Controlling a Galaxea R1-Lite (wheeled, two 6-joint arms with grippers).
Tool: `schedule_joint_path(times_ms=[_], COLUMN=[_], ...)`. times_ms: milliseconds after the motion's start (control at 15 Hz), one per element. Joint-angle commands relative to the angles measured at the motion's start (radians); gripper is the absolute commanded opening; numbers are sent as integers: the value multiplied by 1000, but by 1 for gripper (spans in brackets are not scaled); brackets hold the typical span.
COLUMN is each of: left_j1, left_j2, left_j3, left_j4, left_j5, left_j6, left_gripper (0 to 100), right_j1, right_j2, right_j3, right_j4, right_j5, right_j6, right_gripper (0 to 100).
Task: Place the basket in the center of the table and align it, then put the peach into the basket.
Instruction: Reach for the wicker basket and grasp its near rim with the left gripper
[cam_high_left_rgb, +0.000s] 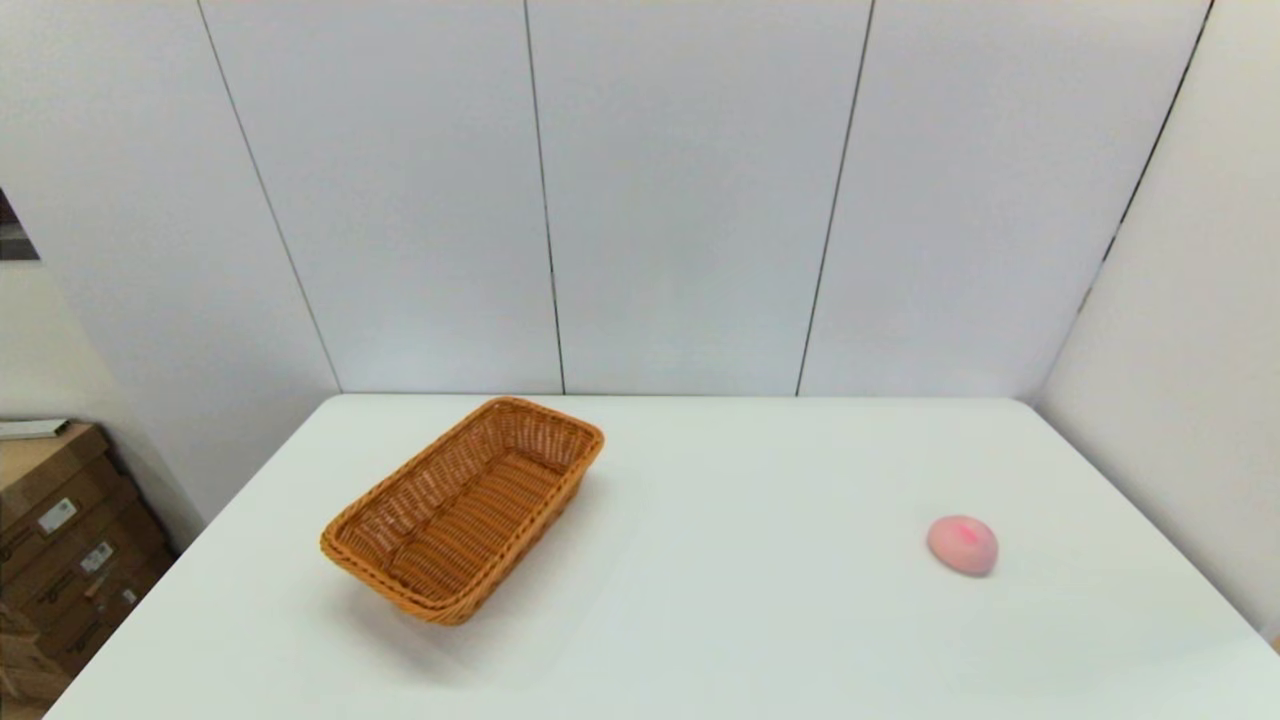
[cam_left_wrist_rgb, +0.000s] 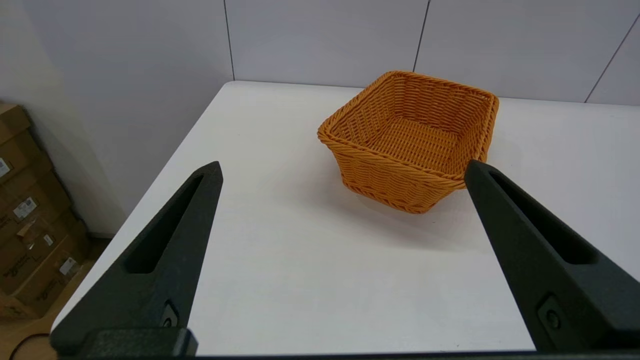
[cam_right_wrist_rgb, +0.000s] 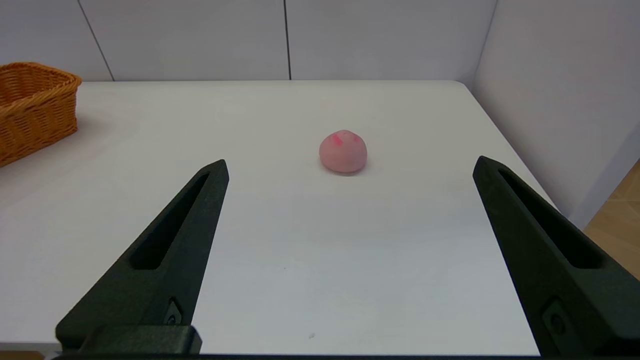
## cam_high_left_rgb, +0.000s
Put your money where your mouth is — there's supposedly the brown woven wicker basket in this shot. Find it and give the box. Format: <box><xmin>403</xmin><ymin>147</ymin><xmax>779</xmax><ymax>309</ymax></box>
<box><xmin>320</xmin><ymin>396</ymin><xmax>605</xmax><ymax>626</ymax></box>

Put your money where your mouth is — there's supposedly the pink peach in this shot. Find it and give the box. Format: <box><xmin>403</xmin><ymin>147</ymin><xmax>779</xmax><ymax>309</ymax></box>
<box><xmin>926</xmin><ymin>514</ymin><xmax>1000</xmax><ymax>578</ymax></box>

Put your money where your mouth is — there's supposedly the cardboard box with white label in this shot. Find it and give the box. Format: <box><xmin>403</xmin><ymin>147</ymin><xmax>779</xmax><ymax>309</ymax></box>
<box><xmin>30</xmin><ymin>545</ymin><xmax>179</xmax><ymax>677</ymax></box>
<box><xmin>0</xmin><ymin>500</ymin><xmax>169</xmax><ymax>613</ymax></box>
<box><xmin>0</xmin><ymin>424</ymin><xmax>141</xmax><ymax>551</ymax></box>

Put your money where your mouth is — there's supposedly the crumpled brown cardboard box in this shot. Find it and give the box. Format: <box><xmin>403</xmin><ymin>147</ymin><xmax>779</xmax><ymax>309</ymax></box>
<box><xmin>0</xmin><ymin>600</ymin><xmax>73</xmax><ymax>709</ymax></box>

